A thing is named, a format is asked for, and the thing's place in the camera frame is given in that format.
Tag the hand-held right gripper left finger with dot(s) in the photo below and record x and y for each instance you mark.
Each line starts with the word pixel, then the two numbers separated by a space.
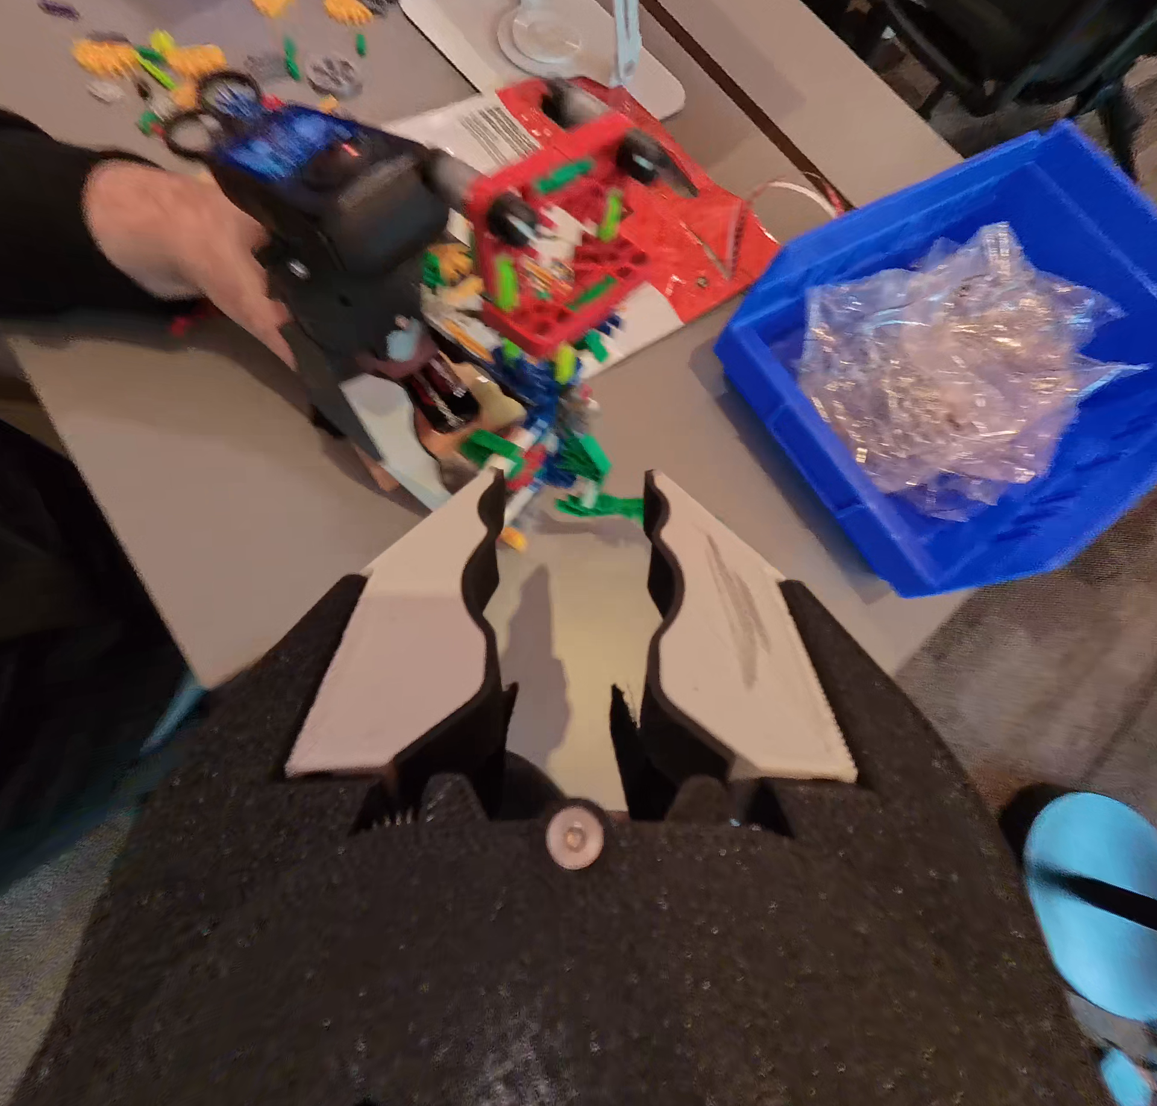
pixel 398 672

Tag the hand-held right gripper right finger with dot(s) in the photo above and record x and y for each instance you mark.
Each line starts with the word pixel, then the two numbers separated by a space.
pixel 750 672

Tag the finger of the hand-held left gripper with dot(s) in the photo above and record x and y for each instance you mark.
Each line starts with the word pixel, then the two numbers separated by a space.
pixel 402 442

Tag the small multicolour toy model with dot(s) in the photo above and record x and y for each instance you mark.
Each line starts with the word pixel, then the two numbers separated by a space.
pixel 543 394

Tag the red toy model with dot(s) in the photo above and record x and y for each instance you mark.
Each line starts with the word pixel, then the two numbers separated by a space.
pixel 581 144

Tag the person's left forearm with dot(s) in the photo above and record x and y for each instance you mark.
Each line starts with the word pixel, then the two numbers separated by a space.
pixel 47 219

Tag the person's left hand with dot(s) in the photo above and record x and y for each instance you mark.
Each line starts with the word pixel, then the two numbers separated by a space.
pixel 182 236

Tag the grey wheel hub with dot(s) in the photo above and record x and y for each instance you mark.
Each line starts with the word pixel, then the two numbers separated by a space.
pixel 334 75

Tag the grey fan connector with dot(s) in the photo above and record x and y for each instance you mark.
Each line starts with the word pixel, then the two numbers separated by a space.
pixel 267 67

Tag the black toy tire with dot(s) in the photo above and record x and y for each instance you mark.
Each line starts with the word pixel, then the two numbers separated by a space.
pixel 175 134
pixel 210 90

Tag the blue plastic bin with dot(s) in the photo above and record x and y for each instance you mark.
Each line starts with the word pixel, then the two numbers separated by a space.
pixel 905 527

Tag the lime green rod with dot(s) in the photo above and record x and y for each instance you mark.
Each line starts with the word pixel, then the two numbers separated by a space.
pixel 158 75

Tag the white document stand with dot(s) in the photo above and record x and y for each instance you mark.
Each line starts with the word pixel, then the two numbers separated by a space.
pixel 551 39

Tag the pale grey small connector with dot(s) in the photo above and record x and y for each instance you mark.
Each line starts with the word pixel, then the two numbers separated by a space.
pixel 107 90

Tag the crumpled clear plastic bag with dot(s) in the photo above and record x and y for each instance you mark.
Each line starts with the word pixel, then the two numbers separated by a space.
pixel 950 374

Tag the small purple clip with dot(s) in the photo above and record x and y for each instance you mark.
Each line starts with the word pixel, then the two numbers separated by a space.
pixel 56 9

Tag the black metal frame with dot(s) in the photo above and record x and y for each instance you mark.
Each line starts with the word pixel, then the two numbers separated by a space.
pixel 996 21

